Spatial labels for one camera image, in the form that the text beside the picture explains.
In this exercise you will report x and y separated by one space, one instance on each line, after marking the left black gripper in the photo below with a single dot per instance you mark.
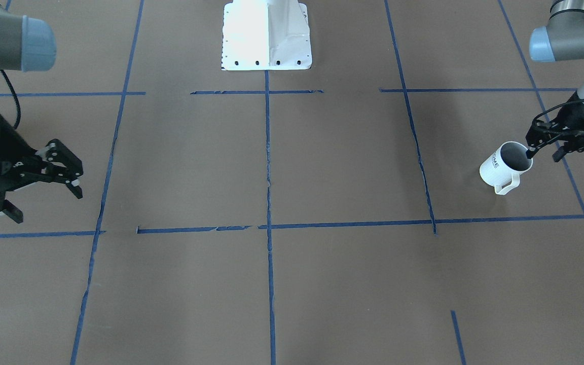
576 126

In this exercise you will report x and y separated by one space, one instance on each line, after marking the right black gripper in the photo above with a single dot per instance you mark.
12 163

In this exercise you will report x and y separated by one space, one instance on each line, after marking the white ribbed mug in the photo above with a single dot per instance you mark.
502 170

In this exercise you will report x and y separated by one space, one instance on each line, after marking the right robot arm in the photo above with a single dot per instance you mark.
28 44

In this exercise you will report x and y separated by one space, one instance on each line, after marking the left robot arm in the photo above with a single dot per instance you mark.
560 40

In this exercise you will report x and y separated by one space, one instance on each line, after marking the brown paper table mat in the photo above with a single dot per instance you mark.
326 216

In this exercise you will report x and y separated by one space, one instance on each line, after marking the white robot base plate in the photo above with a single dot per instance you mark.
266 35

